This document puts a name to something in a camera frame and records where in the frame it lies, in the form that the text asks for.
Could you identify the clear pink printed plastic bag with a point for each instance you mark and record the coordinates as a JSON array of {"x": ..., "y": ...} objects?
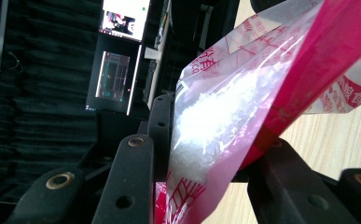
[{"x": 218, "y": 118}]

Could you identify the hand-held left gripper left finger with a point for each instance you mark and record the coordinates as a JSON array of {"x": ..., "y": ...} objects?
[{"x": 128, "y": 180}]

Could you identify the bright white monitor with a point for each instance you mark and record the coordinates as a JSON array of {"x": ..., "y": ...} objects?
[{"x": 128, "y": 15}]

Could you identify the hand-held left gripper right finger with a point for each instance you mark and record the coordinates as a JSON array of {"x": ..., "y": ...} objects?
[{"x": 293, "y": 193}]

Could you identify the dark curtain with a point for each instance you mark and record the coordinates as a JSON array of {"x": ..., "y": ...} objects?
[{"x": 44, "y": 93}]

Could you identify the dark screen monitor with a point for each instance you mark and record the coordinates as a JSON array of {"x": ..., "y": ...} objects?
[{"x": 113, "y": 77}]

